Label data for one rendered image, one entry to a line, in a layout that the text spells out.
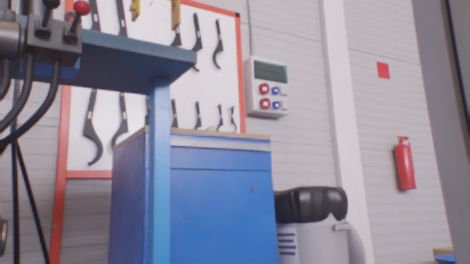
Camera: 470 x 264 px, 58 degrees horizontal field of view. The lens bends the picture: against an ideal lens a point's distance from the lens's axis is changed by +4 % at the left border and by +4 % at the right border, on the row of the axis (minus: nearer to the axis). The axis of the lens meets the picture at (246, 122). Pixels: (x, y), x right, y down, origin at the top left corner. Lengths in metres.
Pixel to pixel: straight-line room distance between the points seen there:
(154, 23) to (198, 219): 1.98
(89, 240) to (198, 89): 1.41
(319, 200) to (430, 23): 2.12
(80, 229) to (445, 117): 2.82
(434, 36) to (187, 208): 1.70
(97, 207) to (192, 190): 1.20
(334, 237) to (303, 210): 0.25
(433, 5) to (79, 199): 2.82
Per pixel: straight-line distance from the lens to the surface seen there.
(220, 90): 3.57
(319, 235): 2.51
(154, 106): 1.51
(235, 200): 2.11
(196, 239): 2.00
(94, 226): 3.07
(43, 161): 3.06
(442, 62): 0.39
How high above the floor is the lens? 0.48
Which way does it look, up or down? 14 degrees up
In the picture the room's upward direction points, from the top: 3 degrees counter-clockwise
